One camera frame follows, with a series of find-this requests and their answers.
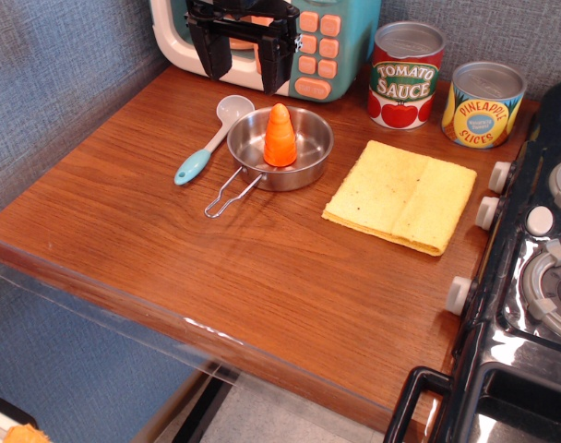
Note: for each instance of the orange plush object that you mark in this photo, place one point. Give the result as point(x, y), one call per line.
point(25, 434)

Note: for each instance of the tomato sauce can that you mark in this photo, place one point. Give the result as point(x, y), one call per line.
point(404, 72)

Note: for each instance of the orange toy carrot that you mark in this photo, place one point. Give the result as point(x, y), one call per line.
point(280, 145)

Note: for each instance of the pineapple slices can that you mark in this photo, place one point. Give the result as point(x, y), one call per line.
point(483, 103)

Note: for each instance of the white teal spoon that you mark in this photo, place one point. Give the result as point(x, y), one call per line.
point(229, 110)

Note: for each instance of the clear acrylic guard panel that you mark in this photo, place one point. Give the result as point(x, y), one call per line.
point(85, 374)

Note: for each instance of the black toy stove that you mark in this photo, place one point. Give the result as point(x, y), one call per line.
point(505, 385)

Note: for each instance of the toy microwave teal and white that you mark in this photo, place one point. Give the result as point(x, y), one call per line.
point(337, 39)

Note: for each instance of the yellow rag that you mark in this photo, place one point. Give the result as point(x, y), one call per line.
point(403, 197)

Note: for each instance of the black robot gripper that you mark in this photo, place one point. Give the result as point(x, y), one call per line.
point(269, 24)

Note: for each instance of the small steel pan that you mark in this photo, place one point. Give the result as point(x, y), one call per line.
point(246, 141)

